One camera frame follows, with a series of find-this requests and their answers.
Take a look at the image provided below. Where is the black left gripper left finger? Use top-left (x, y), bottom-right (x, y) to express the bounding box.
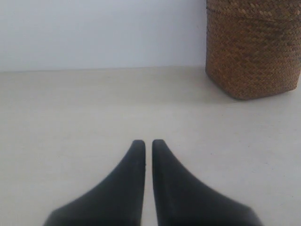
top-left (44, 140), bottom-right (146, 226)

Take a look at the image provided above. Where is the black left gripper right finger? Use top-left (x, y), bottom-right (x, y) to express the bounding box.
top-left (152, 139), bottom-right (261, 226)

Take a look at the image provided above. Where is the brown woven wicker basket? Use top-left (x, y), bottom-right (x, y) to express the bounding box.
top-left (206, 0), bottom-right (301, 100)

